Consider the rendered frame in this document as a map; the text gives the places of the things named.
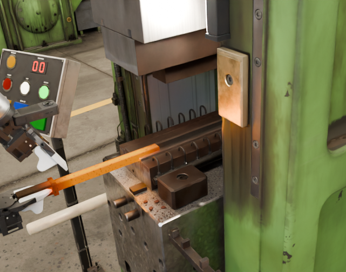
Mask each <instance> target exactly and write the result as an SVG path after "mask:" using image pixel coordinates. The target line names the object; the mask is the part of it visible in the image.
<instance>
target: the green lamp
mask: <svg viewBox="0 0 346 272"><path fill-rule="evenodd" d="M39 95H40V97H41V98H46V97H47V95H48V88H47V87H46V86H42V87H41V88H40V91H39Z"/></svg>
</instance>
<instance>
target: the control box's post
mask: <svg viewBox="0 0 346 272"><path fill-rule="evenodd" d="M51 142H52V146H53V149H54V151H55V152H56V153H57V154H58V155H59V156H60V157H61V158H62V159H63V160H65V161H66V156H65V151H64V145H63V140H62V138H51ZM66 164H67V161H66ZM57 166H58V170H59V175H60V177H63V176H66V175H68V174H70V173H69V169H68V170H67V171H66V170H65V169H64V168H62V167H61V166H60V165H59V164H57ZM67 168H68V165H67ZM63 191H64V195H65V200H66V202H67V203H72V202H74V201H75V197H74V192H73V188H72V186H71V187H68V188H65V189H63ZM74 205H76V203H74V204H72V205H70V206H68V205H67V208H69V207H71V206H74ZM70 221H71V226H72V230H73V234H74V239H75V242H76V246H77V248H78V250H82V249H84V248H86V246H85V241H84V237H83V232H82V227H81V224H80V219H79V216H77V217H74V218H73V219H70ZM78 255H79V259H80V264H81V267H82V272H87V269H88V268H90V264H89V259H88V255H87V251H86V250H83V251H81V252H78Z"/></svg>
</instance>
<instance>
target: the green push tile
mask: <svg viewBox="0 0 346 272"><path fill-rule="evenodd" d="M46 121H47V118H44V119H40V120H36V121H33V122H30V124H31V125H32V126H33V127H34V128H36V129H39V130H42V131H44V130H45V126H46Z"/></svg>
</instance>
